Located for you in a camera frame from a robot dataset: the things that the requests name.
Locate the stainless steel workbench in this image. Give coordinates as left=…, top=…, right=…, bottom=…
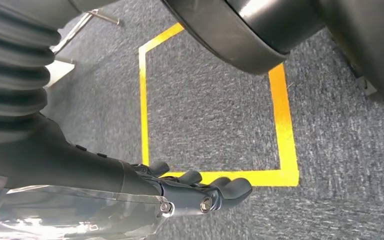
left=50, top=8, right=124, bottom=56

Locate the yellow floor tape square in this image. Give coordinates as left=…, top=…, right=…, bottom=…
left=138, top=22, right=301, bottom=188

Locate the dark robot leg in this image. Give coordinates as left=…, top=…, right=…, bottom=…
left=160, top=0, right=326, bottom=76

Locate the dark robot body shell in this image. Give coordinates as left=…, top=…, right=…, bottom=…
left=312, top=0, right=384, bottom=124

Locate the white panel post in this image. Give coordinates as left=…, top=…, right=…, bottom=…
left=44, top=58, right=76, bottom=89

